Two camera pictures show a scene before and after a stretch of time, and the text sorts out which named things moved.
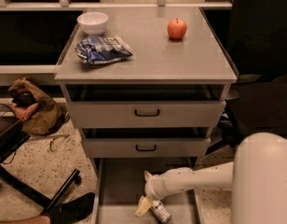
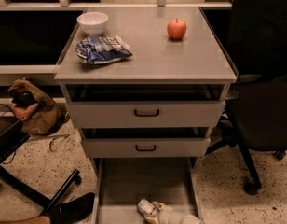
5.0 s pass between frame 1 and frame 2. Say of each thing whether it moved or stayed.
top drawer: stayed
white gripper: moved
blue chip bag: stayed
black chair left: stayed
